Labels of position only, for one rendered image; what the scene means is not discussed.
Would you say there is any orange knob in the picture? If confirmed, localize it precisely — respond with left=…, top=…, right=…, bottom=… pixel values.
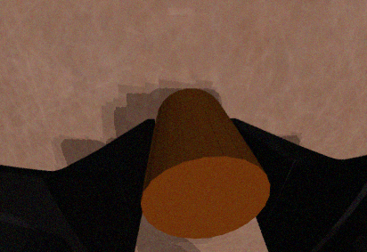
left=141, top=89, right=271, bottom=239

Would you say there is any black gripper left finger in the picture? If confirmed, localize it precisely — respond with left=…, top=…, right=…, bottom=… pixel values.
left=0, top=118, right=155, bottom=252

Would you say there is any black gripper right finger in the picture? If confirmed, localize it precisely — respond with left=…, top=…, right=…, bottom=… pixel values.
left=230, top=118, right=367, bottom=252

